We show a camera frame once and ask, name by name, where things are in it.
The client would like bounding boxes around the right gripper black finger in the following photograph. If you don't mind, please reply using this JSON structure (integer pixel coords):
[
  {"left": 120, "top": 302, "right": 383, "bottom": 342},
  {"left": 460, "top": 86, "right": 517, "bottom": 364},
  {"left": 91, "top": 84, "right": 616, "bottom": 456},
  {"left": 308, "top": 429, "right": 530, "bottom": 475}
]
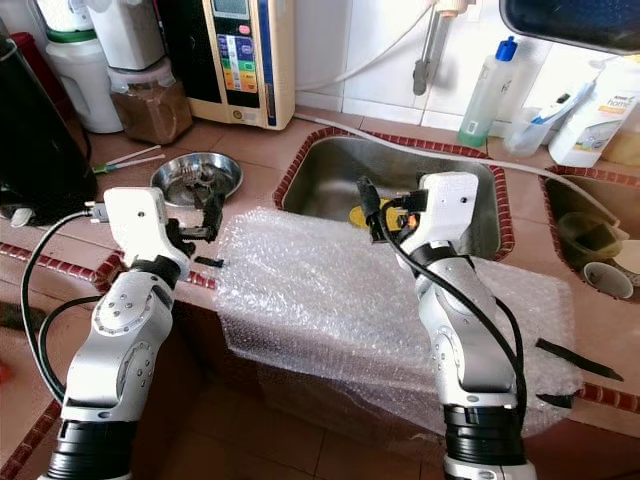
[{"left": 355, "top": 177, "right": 393, "bottom": 243}]

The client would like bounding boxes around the yellow plastic cup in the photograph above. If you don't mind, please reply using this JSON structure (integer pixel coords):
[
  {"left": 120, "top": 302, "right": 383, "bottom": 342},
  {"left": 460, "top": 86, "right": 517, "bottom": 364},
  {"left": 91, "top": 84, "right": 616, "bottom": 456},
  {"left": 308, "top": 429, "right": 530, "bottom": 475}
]
[{"left": 348, "top": 205, "right": 406, "bottom": 231}]

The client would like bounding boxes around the stainless steel sink basin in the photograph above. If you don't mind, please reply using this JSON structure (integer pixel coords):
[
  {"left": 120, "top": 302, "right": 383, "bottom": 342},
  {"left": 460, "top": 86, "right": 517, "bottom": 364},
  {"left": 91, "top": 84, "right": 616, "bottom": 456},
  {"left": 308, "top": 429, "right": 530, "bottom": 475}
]
[
  {"left": 540, "top": 170, "right": 640, "bottom": 291},
  {"left": 272, "top": 130, "right": 516, "bottom": 261}
]

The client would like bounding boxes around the round steel bowl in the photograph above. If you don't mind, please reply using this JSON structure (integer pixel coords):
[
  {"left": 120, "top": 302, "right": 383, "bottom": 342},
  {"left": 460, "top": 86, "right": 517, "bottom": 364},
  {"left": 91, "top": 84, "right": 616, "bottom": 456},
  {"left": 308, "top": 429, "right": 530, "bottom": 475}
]
[{"left": 150, "top": 152, "right": 244, "bottom": 198}]

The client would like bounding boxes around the thin white stick green tip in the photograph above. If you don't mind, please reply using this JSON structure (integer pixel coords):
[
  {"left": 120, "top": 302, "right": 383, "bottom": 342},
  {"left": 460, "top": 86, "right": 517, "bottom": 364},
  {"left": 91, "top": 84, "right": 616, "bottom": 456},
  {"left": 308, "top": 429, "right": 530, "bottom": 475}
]
[{"left": 95, "top": 155, "right": 167, "bottom": 176}]

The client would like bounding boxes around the clear bubble wrap sheet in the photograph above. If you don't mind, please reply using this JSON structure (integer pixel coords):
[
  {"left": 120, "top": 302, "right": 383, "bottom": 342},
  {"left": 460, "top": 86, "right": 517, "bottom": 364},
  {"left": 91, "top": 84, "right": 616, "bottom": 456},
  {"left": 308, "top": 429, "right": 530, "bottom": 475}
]
[{"left": 213, "top": 207, "right": 581, "bottom": 431}]

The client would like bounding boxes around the clear jar brown powder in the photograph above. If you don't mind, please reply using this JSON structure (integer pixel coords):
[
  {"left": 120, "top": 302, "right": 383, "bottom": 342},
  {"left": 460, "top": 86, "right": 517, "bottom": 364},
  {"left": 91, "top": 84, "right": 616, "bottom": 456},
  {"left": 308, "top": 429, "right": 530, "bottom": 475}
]
[{"left": 110, "top": 60, "right": 193, "bottom": 146}]

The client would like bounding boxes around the green soap bottle blue cap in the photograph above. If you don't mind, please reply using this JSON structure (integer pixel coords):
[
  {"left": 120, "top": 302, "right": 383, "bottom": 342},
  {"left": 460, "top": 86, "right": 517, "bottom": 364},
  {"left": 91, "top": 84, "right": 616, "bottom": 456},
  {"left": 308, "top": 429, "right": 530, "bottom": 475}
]
[{"left": 457, "top": 37, "right": 521, "bottom": 149}]

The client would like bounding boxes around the clear plastic cup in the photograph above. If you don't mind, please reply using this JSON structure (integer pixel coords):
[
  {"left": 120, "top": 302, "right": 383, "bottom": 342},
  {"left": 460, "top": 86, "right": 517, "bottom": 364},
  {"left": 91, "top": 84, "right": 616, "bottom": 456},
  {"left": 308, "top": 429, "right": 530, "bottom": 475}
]
[{"left": 503, "top": 105, "right": 556, "bottom": 156}]

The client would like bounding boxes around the beige water ionizer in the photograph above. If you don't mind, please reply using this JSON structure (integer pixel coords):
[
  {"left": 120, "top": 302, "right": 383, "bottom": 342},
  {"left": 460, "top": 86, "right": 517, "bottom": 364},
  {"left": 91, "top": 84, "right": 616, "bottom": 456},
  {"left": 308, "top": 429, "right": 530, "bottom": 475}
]
[{"left": 160, "top": 0, "right": 296, "bottom": 131}]

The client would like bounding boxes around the black electric kettle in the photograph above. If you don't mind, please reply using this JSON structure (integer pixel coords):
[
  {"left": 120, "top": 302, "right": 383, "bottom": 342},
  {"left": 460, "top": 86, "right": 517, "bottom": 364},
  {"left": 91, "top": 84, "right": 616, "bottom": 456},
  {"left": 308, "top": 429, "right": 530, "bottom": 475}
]
[{"left": 0, "top": 40, "right": 99, "bottom": 226}]

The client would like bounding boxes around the white jug green lid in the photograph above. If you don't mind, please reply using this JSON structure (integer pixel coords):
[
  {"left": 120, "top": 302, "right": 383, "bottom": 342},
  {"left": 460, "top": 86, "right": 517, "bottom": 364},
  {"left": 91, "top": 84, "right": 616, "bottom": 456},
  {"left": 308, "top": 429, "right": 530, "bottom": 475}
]
[{"left": 45, "top": 28, "right": 123, "bottom": 134}]

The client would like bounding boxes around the dark green bowl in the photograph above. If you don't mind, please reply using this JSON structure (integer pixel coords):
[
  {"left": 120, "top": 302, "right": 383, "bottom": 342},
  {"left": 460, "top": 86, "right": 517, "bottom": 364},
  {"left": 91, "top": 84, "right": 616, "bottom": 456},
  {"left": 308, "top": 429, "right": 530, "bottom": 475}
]
[{"left": 555, "top": 210, "right": 626, "bottom": 266}]

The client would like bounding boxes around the blue white toothbrush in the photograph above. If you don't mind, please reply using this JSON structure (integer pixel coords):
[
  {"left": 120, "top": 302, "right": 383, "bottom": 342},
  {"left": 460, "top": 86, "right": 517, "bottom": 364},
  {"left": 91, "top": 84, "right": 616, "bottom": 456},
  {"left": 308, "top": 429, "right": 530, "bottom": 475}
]
[{"left": 530, "top": 80, "right": 596, "bottom": 126}]

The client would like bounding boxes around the white plastic container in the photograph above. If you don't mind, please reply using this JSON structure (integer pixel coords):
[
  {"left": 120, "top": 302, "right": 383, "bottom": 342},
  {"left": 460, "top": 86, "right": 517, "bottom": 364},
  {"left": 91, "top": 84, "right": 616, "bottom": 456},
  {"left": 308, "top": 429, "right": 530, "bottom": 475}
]
[{"left": 88, "top": 0, "right": 166, "bottom": 71}]

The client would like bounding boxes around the dark oblong object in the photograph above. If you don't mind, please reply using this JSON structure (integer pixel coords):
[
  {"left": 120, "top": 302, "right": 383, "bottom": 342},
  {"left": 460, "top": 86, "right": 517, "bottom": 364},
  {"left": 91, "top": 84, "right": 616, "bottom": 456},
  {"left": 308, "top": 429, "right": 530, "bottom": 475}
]
[{"left": 0, "top": 302, "right": 21, "bottom": 333}]

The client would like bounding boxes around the white detergent bottle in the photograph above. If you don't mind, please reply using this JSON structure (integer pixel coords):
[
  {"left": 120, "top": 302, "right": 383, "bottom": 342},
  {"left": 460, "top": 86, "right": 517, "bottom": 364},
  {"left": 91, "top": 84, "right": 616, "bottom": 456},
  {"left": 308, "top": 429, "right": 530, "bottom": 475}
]
[{"left": 548, "top": 55, "right": 640, "bottom": 168}]

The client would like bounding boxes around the white cup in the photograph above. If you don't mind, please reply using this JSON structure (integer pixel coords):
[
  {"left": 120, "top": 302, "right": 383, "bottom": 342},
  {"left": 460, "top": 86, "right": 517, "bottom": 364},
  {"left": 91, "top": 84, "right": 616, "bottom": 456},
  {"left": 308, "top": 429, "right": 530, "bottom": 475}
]
[{"left": 582, "top": 262, "right": 636, "bottom": 299}]

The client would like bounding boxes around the long black tape strip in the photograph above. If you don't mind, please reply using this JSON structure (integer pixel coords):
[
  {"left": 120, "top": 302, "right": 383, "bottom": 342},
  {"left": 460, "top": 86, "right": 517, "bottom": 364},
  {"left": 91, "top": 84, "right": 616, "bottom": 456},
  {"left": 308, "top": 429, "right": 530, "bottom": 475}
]
[{"left": 535, "top": 338, "right": 623, "bottom": 381}]

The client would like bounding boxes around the white labelled tub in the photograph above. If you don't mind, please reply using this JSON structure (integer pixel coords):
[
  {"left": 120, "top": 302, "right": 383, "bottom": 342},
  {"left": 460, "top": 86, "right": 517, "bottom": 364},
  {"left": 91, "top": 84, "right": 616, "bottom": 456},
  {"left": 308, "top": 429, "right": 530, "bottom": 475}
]
[{"left": 38, "top": 0, "right": 96, "bottom": 34}]

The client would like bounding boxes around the black frying pan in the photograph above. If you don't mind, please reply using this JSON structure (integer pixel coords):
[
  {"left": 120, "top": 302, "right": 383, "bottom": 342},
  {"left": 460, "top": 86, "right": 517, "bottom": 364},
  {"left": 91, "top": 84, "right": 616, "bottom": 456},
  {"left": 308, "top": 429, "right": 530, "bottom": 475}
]
[{"left": 500, "top": 0, "right": 640, "bottom": 56}]

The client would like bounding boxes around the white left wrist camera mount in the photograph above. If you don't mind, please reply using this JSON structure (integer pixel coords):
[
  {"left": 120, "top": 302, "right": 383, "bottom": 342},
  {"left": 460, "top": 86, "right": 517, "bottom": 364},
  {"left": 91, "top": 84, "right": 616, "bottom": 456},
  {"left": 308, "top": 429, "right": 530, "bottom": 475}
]
[{"left": 105, "top": 187, "right": 191, "bottom": 281}]

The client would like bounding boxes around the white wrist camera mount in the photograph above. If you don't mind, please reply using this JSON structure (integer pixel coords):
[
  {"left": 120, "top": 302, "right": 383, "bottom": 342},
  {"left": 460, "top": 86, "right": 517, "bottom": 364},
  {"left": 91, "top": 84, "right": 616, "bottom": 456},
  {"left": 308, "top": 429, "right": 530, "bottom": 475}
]
[
  {"left": 417, "top": 172, "right": 481, "bottom": 251},
  {"left": 105, "top": 187, "right": 191, "bottom": 281}
]

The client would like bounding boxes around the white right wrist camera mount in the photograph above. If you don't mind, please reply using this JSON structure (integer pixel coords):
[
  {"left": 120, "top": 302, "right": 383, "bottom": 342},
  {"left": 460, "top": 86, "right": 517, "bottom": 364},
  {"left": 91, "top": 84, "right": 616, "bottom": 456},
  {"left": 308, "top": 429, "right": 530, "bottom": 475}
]
[{"left": 417, "top": 172, "right": 481, "bottom": 251}]

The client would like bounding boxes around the grey wall tap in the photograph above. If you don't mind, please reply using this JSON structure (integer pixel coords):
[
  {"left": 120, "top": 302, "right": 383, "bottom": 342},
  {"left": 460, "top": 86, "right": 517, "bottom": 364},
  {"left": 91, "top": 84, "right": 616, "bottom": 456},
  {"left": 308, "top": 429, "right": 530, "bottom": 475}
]
[{"left": 412, "top": 0, "right": 481, "bottom": 96}]

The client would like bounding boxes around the short white hose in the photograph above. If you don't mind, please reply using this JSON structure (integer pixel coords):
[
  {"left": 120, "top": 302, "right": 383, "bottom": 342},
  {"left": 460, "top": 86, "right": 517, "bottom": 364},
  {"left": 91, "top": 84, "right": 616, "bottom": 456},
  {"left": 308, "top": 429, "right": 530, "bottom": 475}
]
[{"left": 295, "top": 5, "right": 441, "bottom": 96}]

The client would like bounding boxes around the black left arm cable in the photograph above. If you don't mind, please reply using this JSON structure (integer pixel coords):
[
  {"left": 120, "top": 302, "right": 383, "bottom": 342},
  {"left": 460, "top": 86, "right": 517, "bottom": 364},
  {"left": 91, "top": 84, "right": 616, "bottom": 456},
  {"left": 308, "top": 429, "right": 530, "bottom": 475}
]
[{"left": 20, "top": 205, "right": 116, "bottom": 409}]

